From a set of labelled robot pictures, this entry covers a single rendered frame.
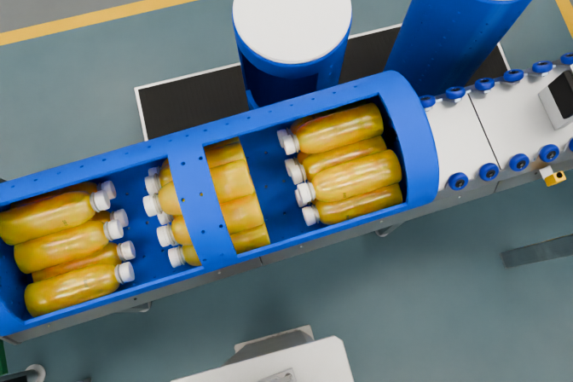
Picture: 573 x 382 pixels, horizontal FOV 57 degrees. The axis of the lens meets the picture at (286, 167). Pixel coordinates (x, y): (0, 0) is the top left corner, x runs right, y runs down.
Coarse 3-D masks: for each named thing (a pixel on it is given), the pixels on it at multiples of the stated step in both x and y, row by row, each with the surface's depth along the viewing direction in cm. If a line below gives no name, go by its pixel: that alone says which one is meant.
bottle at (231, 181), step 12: (216, 168) 99; (228, 168) 99; (240, 168) 98; (216, 180) 98; (228, 180) 98; (240, 180) 98; (168, 192) 98; (216, 192) 98; (228, 192) 98; (240, 192) 99; (252, 192) 100; (156, 204) 98; (168, 204) 97
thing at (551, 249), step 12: (552, 240) 170; (564, 240) 163; (504, 252) 207; (516, 252) 197; (528, 252) 188; (540, 252) 180; (552, 252) 172; (564, 252) 165; (504, 264) 210; (516, 264) 200
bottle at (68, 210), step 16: (80, 192) 104; (16, 208) 103; (32, 208) 102; (48, 208) 101; (64, 208) 101; (80, 208) 102; (96, 208) 104; (0, 224) 100; (16, 224) 101; (32, 224) 101; (48, 224) 101; (64, 224) 102; (80, 224) 104; (16, 240) 102
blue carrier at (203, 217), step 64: (192, 128) 103; (256, 128) 98; (384, 128) 122; (0, 192) 96; (128, 192) 118; (192, 192) 93; (256, 192) 121; (0, 256) 107; (256, 256) 103; (0, 320) 94
